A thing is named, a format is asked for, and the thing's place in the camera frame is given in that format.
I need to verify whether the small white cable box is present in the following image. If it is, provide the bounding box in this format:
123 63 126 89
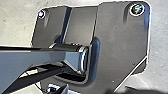
44 83 71 94

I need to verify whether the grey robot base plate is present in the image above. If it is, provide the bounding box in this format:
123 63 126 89
30 1 153 94

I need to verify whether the large round base cap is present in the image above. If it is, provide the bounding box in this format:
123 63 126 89
129 2 146 17

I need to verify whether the small round base cap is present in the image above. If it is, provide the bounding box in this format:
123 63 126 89
37 9 47 20

